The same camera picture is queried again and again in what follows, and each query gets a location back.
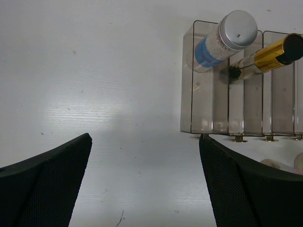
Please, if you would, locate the pink-lid spice jar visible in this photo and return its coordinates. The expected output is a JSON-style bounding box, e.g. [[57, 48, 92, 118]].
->
[[294, 153, 303, 174]]

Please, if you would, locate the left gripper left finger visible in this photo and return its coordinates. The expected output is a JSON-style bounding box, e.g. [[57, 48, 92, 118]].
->
[[0, 133, 92, 227]]

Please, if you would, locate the silver-lid blue-label bottle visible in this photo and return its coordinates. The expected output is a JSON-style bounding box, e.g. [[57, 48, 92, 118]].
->
[[188, 10, 258, 73]]

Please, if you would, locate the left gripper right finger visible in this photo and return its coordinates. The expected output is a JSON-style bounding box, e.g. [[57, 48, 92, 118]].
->
[[199, 135, 303, 227]]

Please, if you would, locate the clear organizer bin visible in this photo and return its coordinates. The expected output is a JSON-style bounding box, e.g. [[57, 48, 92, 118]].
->
[[180, 20, 244, 136], [294, 59, 303, 140]]

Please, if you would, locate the black-gold cap spice bottle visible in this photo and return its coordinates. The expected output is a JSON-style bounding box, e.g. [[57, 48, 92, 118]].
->
[[220, 34, 303, 83]]

